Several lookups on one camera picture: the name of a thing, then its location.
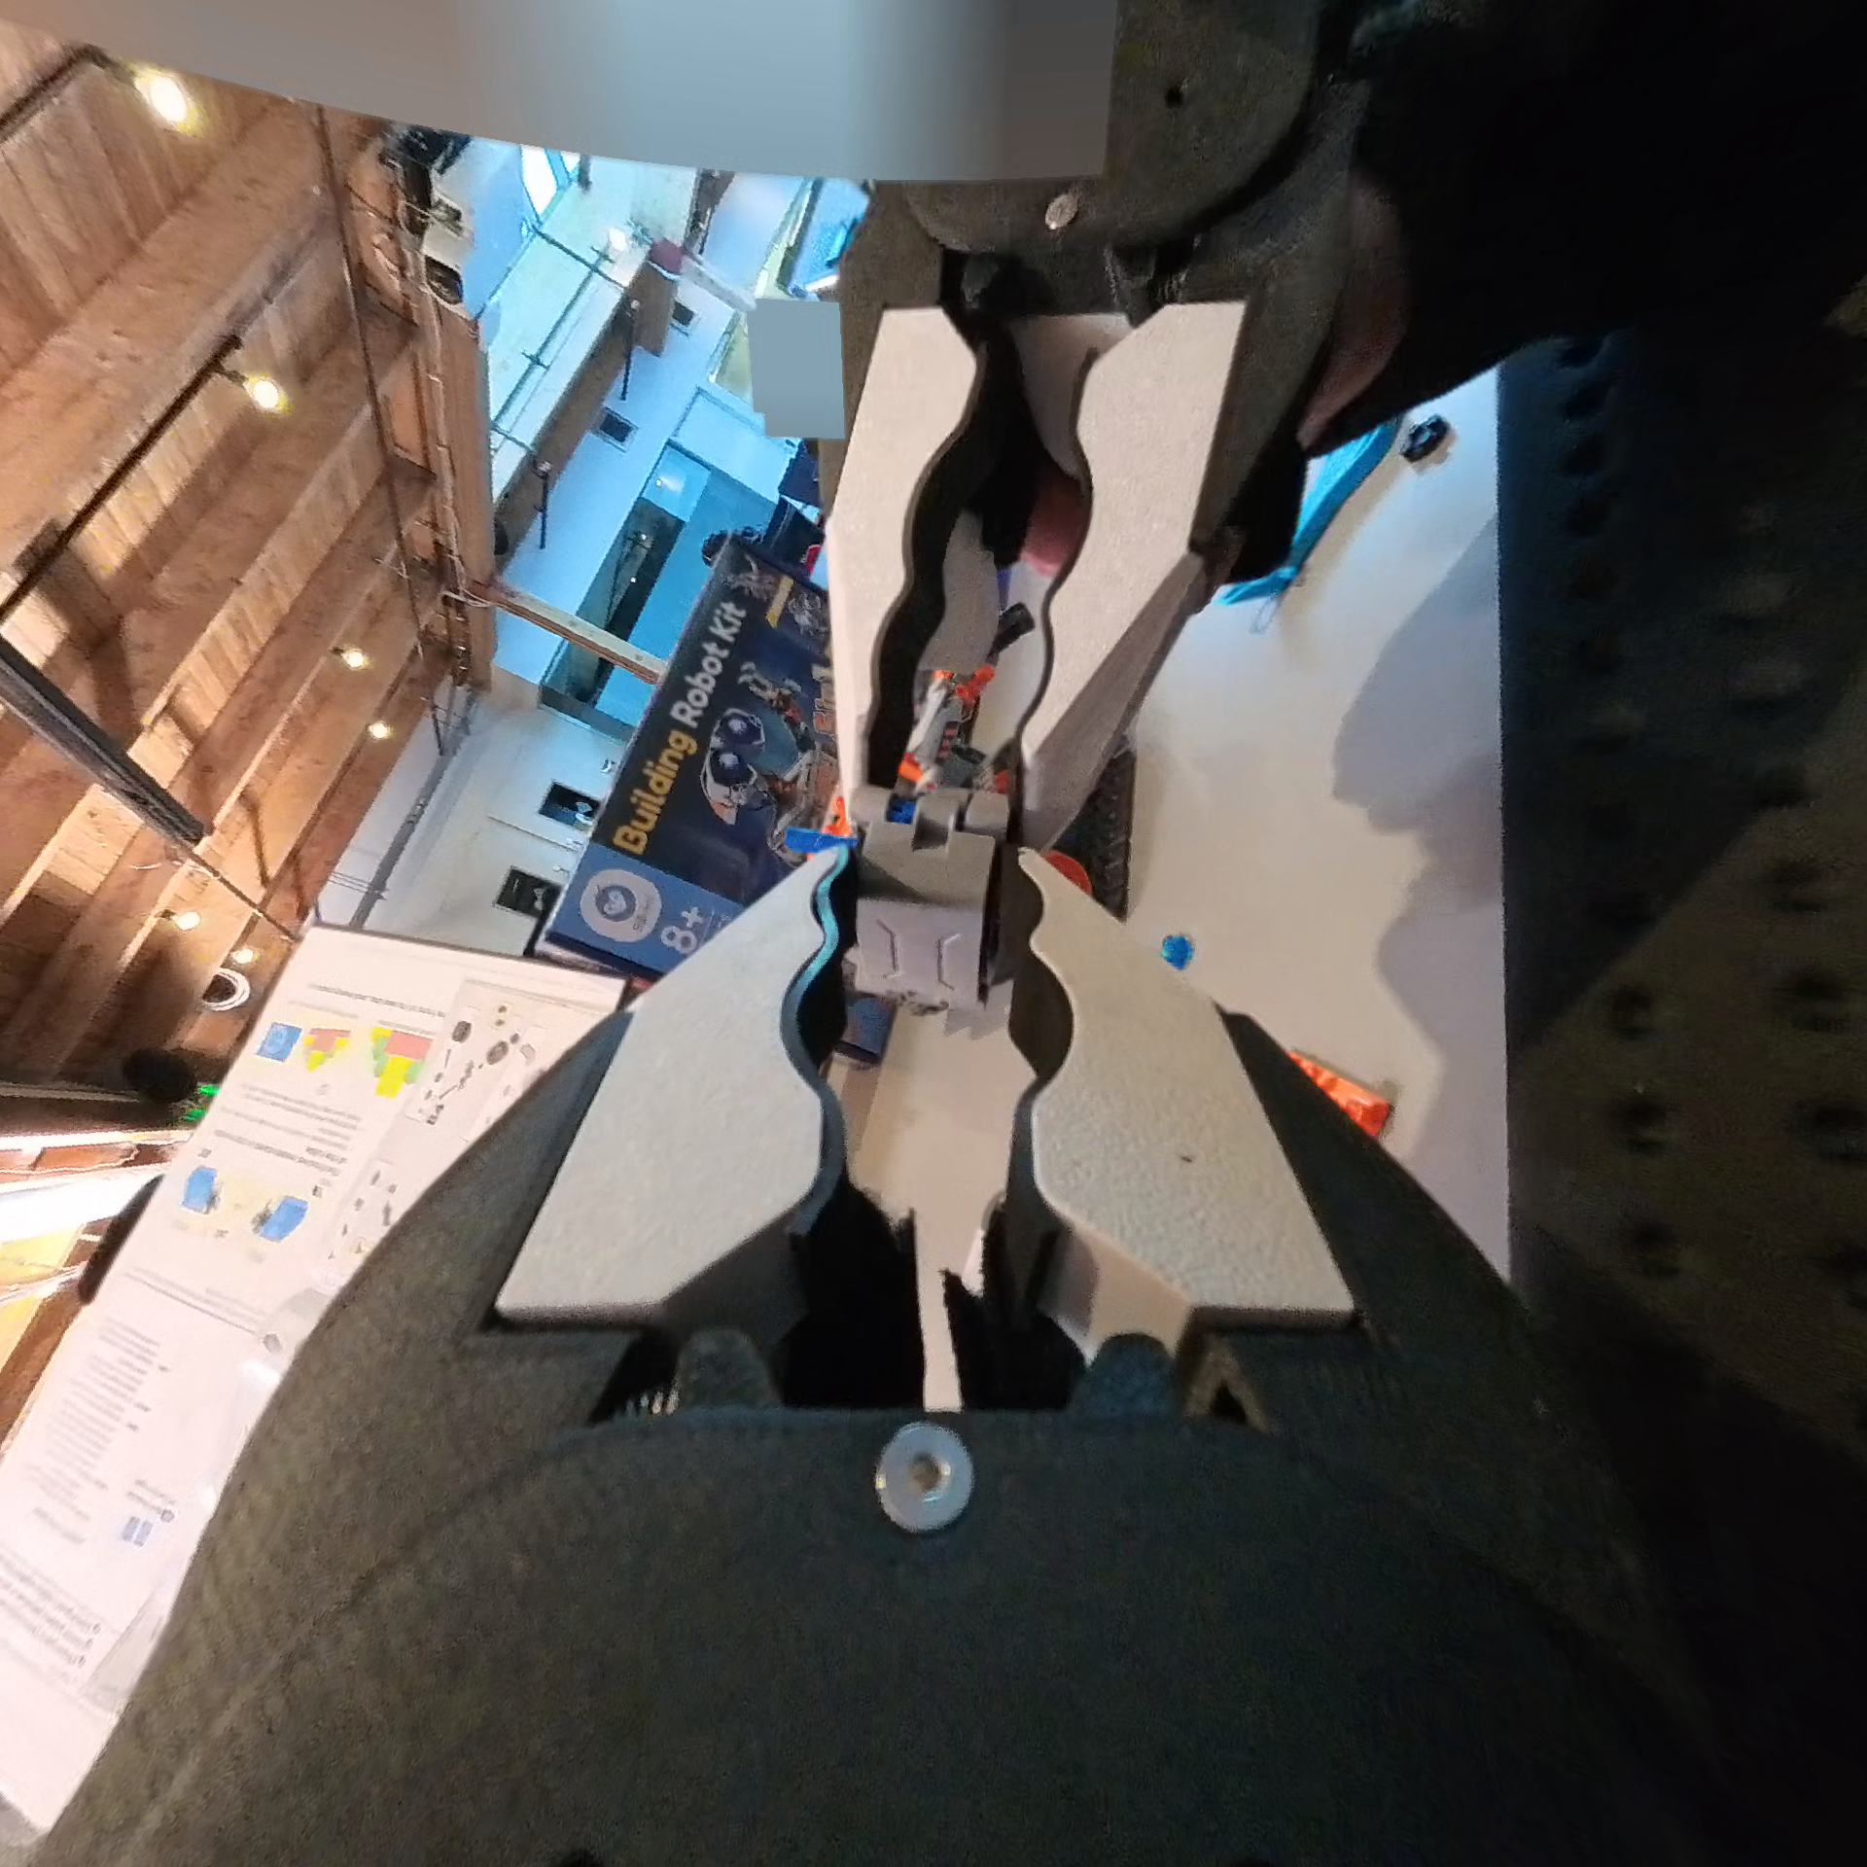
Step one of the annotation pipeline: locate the blue robot kit box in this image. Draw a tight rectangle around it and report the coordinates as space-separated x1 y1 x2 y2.
541 535 895 1066

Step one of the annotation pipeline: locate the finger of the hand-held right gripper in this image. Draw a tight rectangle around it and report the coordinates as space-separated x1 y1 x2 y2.
1019 296 1254 862
825 306 1022 803

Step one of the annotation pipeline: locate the person's right hand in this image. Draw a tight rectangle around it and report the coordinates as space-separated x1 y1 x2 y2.
1019 182 1413 579

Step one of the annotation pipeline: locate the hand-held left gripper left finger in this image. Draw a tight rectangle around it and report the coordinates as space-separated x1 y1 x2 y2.
494 847 855 1345

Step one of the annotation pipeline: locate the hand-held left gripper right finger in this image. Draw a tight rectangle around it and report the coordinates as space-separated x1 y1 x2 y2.
1008 847 1359 1345

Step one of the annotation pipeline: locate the row of ceiling spot lights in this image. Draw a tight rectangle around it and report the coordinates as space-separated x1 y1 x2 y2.
132 65 411 981

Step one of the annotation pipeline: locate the orange wedge block plate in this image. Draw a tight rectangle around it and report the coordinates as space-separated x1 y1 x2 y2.
1292 1053 1393 1143

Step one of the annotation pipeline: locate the white instruction sheet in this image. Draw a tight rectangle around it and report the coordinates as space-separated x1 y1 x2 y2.
0 924 632 1831

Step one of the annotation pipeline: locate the grey block module blue pin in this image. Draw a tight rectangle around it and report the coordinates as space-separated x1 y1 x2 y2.
839 781 1022 1039

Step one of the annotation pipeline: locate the grey orange tracked toy robot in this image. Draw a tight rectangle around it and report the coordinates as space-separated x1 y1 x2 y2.
794 597 1140 917

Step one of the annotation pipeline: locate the black ceiling rail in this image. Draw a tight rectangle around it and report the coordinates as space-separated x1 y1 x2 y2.
0 633 216 844

